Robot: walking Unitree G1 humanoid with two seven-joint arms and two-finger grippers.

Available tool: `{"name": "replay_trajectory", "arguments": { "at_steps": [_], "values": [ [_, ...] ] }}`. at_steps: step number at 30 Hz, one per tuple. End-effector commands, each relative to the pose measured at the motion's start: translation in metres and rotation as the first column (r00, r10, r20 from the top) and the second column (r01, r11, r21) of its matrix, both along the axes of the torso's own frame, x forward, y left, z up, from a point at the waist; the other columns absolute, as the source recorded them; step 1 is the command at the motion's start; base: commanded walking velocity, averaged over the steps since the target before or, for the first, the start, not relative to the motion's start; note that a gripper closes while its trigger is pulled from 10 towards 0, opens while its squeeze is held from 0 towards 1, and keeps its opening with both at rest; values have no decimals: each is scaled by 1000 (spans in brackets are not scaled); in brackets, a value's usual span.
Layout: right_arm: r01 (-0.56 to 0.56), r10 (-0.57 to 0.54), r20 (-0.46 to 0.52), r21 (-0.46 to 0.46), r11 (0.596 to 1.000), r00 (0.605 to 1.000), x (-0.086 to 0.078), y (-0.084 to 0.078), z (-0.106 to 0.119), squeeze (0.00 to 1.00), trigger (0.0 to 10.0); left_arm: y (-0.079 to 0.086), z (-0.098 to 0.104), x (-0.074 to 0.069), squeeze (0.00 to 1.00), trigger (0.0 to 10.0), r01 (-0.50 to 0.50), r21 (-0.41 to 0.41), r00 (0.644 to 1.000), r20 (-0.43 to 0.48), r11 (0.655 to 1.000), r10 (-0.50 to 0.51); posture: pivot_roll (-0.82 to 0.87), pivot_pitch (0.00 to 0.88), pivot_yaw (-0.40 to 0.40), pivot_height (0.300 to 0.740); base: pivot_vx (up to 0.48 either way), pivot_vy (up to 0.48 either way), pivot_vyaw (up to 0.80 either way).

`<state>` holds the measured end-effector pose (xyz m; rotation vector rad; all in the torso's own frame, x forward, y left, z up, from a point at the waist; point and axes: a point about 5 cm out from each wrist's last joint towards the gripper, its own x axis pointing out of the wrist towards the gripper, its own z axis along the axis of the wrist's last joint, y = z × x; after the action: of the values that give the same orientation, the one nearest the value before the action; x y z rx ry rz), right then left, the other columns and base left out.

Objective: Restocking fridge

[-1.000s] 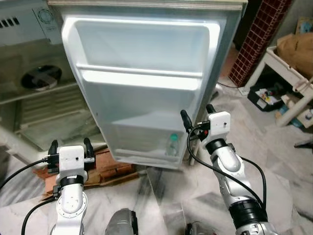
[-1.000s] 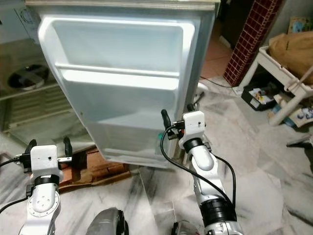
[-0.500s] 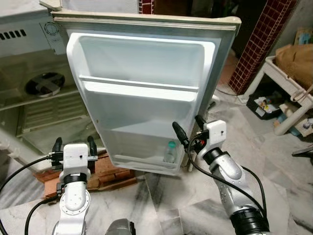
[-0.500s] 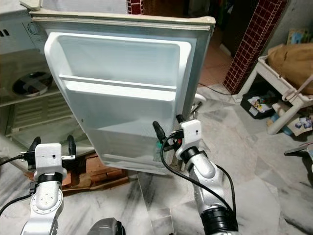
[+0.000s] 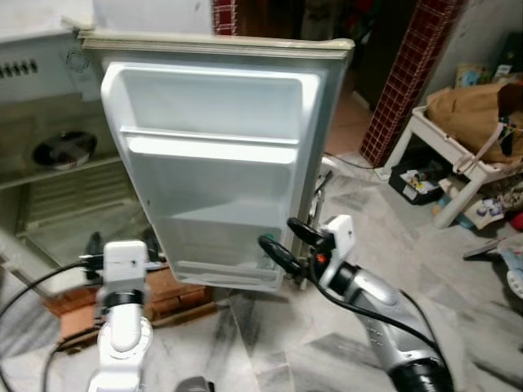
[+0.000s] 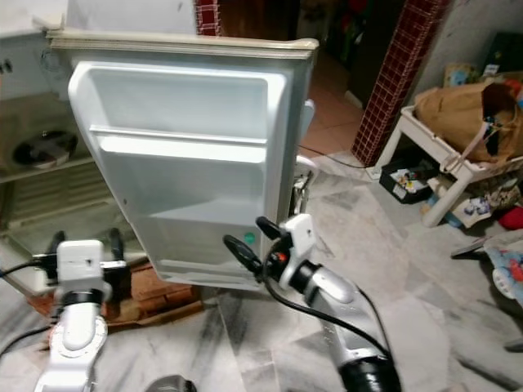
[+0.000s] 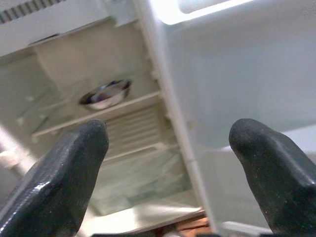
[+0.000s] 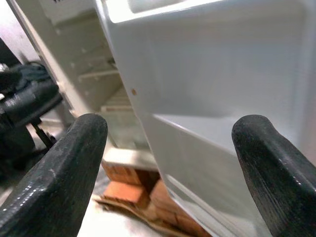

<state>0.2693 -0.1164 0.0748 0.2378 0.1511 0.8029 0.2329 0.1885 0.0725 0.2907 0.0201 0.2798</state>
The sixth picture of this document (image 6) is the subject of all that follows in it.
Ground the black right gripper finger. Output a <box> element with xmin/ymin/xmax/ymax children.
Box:
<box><xmin>254</xmin><ymin>216</ymin><xmax>292</xmax><ymax>243</ymax></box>
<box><xmin>221</xmin><ymin>234</ymin><xmax>267</xmax><ymax>276</ymax></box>

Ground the brown brick fridge base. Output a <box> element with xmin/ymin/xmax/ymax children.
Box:
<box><xmin>26</xmin><ymin>261</ymin><xmax>206</xmax><ymax>329</ymax></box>

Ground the white fridge cabinet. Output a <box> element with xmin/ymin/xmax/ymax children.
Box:
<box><xmin>0</xmin><ymin>31</ymin><xmax>136</xmax><ymax>296</ymax></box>

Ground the clear fridge door bin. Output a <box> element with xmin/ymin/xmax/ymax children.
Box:
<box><xmin>154</xmin><ymin>245</ymin><xmax>266</xmax><ymax>292</ymax></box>

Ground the white fridge door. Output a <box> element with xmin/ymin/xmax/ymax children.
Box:
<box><xmin>47</xmin><ymin>31</ymin><xmax>320</xmax><ymax>293</ymax></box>

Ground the black cooking pot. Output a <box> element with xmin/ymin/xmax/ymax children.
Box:
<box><xmin>34</xmin><ymin>130</ymin><xmax>80</xmax><ymax>171</ymax></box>

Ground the grey robot leg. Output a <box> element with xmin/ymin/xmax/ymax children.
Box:
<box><xmin>145</xmin><ymin>374</ymin><xmax>198</xmax><ymax>392</ymax></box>

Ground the black storage box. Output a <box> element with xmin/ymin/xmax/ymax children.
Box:
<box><xmin>378</xmin><ymin>158</ymin><xmax>443</xmax><ymax>206</ymax></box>

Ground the white plastic table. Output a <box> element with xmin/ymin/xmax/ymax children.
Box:
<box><xmin>370</xmin><ymin>105</ymin><xmax>523</xmax><ymax>229</ymax></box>

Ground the red tiled pillar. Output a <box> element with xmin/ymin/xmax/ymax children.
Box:
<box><xmin>351</xmin><ymin>0</ymin><xmax>452</xmax><ymax>169</ymax></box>

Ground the dark flat slipper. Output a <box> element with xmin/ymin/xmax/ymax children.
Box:
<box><xmin>450</xmin><ymin>234</ymin><xmax>500</xmax><ymax>257</ymax></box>

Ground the printed paper pack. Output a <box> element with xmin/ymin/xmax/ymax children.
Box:
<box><xmin>449</xmin><ymin>195</ymin><xmax>500</xmax><ymax>229</ymax></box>

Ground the brown cloth bag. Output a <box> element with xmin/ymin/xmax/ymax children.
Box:
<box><xmin>412</xmin><ymin>78</ymin><xmax>523</xmax><ymax>163</ymax></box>

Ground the blue white toy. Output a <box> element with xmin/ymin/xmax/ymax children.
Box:
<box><xmin>485</xmin><ymin>244</ymin><xmax>523</xmax><ymax>308</ymax></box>

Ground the colourful picture box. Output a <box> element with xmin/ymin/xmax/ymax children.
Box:
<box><xmin>445</xmin><ymin>64</ymin><xmax>480</xmax><ymax>87</ymax></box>

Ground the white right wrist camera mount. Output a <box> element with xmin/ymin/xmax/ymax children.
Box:
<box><xmin>282</xmin><ymin>213</ymin><xmax>316</xmax><ymax>287</ymax></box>

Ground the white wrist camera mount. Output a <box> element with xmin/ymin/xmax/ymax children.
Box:
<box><xmin>56</xmin><ymin>239</ymin><xmax>105</xmax><ymax>305</ymax></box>
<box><xmin>282</xmin><ymin>213</ymin><xmax>316</xmax><ymax>287</ymax></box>

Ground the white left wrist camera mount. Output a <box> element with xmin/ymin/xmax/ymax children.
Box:
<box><xmin>56</xmin><ymin>239</ymin><xmax>105</xmax><ymax>305</ymax></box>

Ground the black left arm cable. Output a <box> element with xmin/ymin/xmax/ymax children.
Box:
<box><xmin>0</xmin><ymin>258</ymin><xmax>60</xmax><ymax>357</ymax></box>

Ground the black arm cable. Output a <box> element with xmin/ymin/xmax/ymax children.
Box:
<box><xmin>0</xmin><ymin>258</ymin><xmax>60</xmax><ymax>357</ymax></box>
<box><xmin>263</xmin><ymin>257</ymin><xmax>395</xmax><ymax>360</ymax></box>

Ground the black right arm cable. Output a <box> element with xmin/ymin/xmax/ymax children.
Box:
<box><xmin>263</xmin><ymin>257</ymin><xmax>395</xmax><ymax>360</ymax></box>

